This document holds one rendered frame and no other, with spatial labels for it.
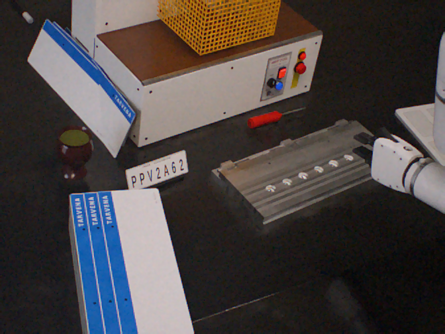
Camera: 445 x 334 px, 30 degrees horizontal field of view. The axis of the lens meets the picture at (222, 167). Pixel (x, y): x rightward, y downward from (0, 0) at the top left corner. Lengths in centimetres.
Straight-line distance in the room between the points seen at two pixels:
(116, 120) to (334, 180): 54
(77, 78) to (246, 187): 54
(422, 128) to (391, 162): 53
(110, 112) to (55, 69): 26
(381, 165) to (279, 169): 29
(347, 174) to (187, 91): 43
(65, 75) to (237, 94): 45
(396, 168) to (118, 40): 75
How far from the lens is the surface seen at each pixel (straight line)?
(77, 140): 189
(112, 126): 202
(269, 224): 187
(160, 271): 162
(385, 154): 178
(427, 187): 171
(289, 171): 198
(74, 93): 215
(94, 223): 170
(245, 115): 219
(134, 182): 190
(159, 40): 207
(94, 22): 206
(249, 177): 194
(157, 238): 168
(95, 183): 194
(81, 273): 161
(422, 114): 235
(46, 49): 226
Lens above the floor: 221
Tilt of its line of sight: 40 degrees down
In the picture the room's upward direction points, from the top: 10 degrees clockwise
